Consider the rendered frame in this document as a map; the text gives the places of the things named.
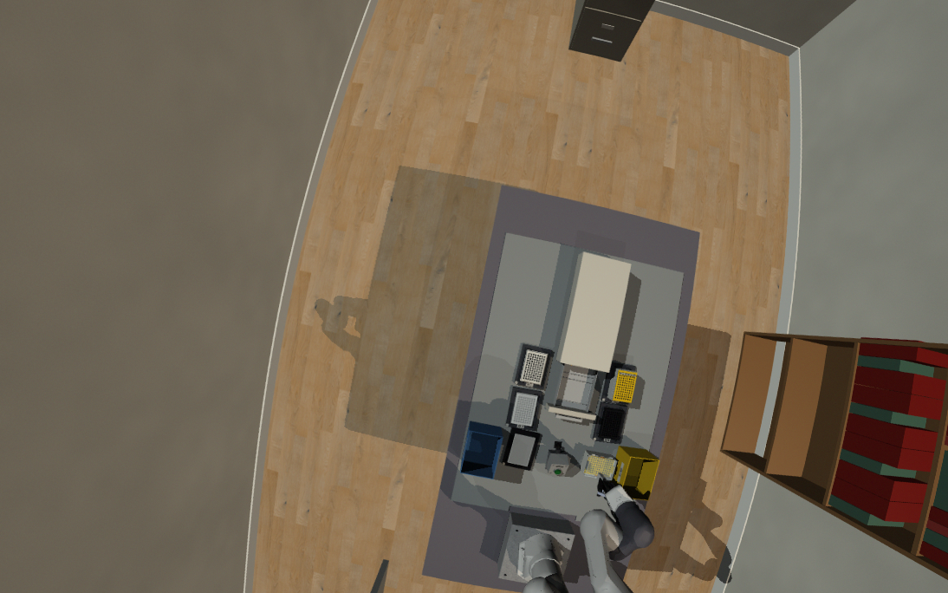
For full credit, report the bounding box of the yellow open-top bin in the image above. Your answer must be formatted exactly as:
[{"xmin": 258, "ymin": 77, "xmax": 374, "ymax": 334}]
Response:
[{"xmin": 609, "ymin": 446, "xmax": 659, "ymax": 500}]

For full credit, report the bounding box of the blue open-top bin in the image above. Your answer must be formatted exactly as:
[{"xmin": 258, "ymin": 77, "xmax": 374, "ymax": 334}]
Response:
[{"xmin": 460, "ymin": 421, "xmax": 503, "ymax": 479}]

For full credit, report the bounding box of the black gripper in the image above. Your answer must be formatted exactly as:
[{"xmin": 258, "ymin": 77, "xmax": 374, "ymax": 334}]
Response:
[{"xmin": 596, "ymin": 472, "xmax": 617, "ymax": 500}]

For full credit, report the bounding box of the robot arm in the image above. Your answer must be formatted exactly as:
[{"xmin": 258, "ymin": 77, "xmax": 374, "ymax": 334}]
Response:
[{"xmin": 517, "ymin": 485, "xmax": 654, "ymax": 593}]

